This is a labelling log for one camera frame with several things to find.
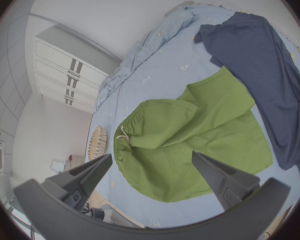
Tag bed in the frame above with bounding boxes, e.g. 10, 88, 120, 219
85, 3, 300, 229

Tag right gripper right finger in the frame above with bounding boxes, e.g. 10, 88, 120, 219
192, 151, 261, 212

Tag green shorts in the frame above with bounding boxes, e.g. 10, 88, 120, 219
113, 66, 273, 203

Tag pale grey cabinet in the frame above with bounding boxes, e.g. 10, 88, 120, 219
65, 155, 85, 171

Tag round woven basket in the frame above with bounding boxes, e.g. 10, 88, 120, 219
88, 125, 107, 161

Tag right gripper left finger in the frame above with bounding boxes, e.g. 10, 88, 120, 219
41, 153, 113, 212

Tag pale blue quilt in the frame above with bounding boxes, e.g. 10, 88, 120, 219
94, 6, 202, 111

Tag dark blue garment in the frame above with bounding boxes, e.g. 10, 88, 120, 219
194, 11, 300, 179

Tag white wardrobe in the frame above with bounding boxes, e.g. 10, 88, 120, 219
34, 25, 109, 114

